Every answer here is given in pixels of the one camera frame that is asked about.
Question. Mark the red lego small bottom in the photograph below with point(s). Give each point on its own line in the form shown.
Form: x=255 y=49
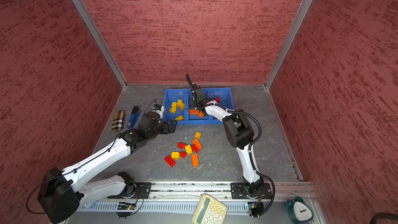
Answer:
x=183 y=154

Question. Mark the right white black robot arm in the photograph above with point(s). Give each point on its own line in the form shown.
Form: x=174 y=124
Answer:
x=242 y=130

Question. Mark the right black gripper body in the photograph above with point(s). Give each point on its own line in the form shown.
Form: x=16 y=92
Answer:
x=195 y=103

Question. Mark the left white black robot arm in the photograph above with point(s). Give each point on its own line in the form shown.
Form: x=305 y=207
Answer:
x=64 y=191

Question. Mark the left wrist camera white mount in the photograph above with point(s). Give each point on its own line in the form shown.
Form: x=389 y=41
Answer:
x=158 y=108

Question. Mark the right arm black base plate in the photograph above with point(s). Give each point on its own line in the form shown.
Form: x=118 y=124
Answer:
x=247 y=191

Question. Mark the plaid brown glasses case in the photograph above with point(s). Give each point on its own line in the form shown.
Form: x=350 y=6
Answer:
x=118 y=121

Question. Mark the dark green alarm clock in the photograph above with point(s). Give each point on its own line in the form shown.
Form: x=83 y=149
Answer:
x=298 y=211

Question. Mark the red lego long bottom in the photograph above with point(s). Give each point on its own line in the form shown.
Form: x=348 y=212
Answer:
x=170 y=161

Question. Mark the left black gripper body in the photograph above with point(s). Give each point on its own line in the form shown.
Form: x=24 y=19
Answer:
x=153 y=132

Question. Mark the cream calculator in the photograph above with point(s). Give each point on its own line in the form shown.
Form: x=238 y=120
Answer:
x=209 y=211

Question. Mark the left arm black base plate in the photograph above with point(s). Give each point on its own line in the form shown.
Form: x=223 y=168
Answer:
x=134 y=191

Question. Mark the yellow lego long slanted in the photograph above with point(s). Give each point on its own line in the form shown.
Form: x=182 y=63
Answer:
x=179 y=118

